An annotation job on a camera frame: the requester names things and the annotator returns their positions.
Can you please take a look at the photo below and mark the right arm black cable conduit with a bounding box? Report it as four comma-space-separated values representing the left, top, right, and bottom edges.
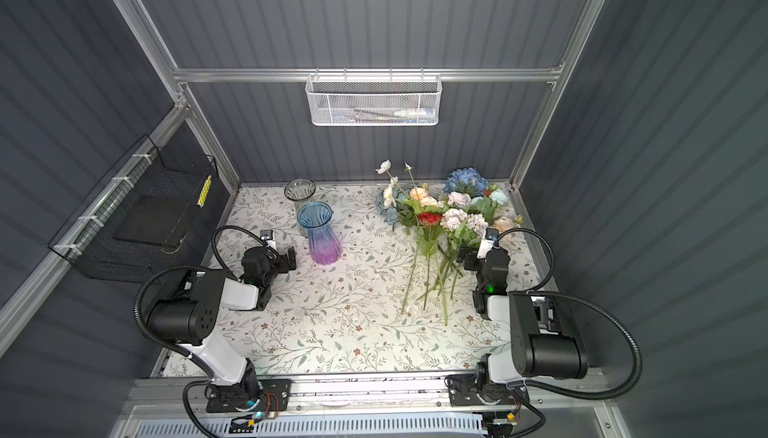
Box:
495, 227, 643, 402

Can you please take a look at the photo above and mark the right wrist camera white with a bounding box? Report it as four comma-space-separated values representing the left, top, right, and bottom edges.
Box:
477, 227, 500, 260

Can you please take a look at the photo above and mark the pale blue peony stem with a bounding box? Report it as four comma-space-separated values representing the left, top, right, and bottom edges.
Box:
467, 188, 510, 225

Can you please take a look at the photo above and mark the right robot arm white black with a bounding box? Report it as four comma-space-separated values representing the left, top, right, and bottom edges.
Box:
445, 248, 589, 406

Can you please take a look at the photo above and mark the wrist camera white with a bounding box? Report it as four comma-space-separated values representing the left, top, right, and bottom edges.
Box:
477, 227, 500, 260
259, 229, 277, 250

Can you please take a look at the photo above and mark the black wire wall basket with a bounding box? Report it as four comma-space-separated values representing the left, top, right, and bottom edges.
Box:
48, 140, 225, 283

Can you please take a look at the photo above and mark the blue purple glass vase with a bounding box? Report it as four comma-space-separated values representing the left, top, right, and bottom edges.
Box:
298, 202, 342, 266

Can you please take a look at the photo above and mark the blue hydrangea flower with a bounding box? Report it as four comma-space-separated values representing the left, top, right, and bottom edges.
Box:
443, 167, 490, 198

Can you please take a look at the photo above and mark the marker pen in basket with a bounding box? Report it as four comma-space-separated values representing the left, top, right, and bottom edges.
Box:
354, 108, 438, 122

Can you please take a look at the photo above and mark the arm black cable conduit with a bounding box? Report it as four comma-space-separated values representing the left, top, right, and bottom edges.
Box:
495, 227, 643, 402
133, 224, 283, 438

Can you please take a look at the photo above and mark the clear ribbed glass vase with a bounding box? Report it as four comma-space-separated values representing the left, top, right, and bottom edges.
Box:
284, 178, 317, 238

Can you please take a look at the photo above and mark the white poppy flower stem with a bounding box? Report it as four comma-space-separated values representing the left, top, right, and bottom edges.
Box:
375, 160, 414, 227

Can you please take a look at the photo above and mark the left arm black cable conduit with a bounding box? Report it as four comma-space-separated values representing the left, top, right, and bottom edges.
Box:
133, 224, 283, 438

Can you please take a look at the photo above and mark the yellow tag on basket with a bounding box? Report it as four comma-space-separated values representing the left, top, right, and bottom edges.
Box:
196, 175, 212, 208

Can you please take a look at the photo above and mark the red gerbera flower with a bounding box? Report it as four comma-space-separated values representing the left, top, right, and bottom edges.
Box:
400, 210, 442, 313

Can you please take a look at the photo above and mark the floral patterned table mat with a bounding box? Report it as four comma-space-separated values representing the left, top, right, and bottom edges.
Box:
161, 182, 556, 378

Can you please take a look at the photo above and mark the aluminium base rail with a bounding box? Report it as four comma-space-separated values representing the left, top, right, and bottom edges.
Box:
110, 370, 630, 437

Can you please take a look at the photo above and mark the pink peach flower bunch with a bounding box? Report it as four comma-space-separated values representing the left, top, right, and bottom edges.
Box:
408, 186, 523, 322

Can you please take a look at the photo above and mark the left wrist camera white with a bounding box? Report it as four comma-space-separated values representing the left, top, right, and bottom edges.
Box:
259, 229, 277, 250

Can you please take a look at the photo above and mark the white wire mesh basket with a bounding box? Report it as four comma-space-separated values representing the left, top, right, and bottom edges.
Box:
305, 75, 443, 127

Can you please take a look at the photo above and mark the dusty blue rose bunch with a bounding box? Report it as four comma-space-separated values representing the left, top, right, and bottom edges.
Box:
375, 187, 406, 229

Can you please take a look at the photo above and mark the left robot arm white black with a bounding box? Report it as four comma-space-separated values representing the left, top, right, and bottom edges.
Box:
134, 247, 297, 411

